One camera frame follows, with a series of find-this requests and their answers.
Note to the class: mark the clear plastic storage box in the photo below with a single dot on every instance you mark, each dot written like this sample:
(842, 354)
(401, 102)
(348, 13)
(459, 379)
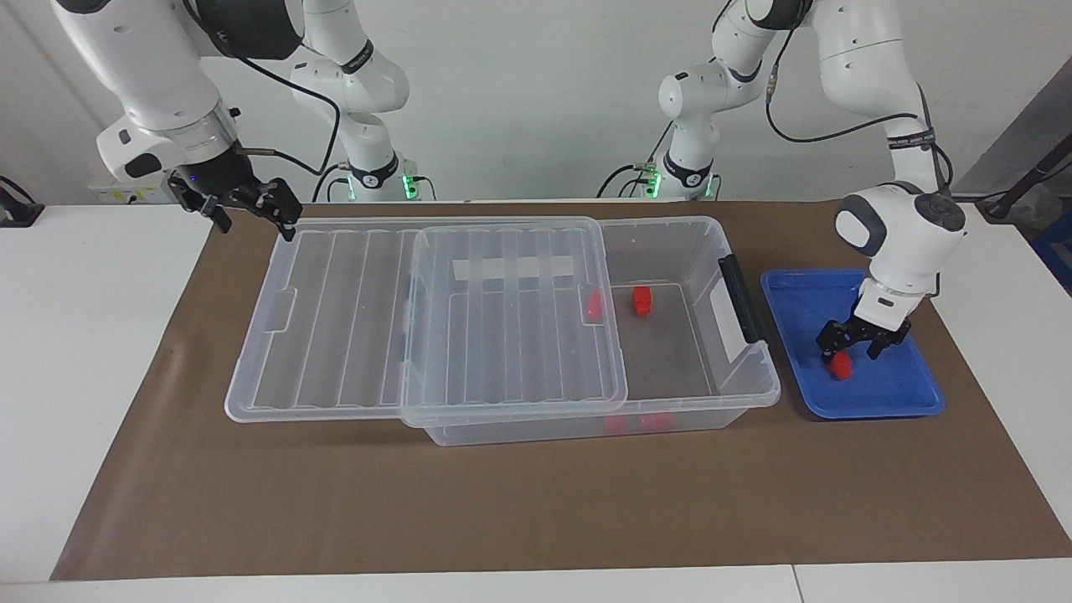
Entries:
(670, 356)

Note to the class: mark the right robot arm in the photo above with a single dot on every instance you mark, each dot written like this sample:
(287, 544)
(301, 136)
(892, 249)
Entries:
(146, 79)

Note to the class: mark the red block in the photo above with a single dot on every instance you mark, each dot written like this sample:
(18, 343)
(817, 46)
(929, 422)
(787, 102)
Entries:
(594, 306)
(641, 300)
(659, 421)
(617, 424)
(841, 368)

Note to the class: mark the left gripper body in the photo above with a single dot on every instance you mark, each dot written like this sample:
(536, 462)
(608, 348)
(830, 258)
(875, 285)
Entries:
(871, 335)

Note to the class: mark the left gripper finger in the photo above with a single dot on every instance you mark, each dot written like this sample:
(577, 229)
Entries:
(835, 339)
(888, 347)

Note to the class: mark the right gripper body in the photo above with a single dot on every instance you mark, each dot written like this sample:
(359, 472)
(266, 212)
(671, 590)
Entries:
(216, 174)

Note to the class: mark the black stand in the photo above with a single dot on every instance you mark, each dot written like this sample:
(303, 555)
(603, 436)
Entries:
(1026, 180)
(17, 209)

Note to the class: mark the white power strip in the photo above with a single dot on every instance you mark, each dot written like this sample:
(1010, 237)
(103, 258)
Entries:
(134, 194)

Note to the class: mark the clear plastic box lid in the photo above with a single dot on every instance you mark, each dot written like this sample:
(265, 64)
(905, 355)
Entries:
(335, 335)

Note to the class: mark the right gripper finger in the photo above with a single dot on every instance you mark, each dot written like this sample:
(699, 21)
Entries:
(205, 209)
(280, 201)

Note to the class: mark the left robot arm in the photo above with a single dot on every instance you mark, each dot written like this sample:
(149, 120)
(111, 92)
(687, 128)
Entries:
(909, 230)

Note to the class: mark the blue plastic tray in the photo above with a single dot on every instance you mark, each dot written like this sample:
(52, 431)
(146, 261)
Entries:
(888, 389)

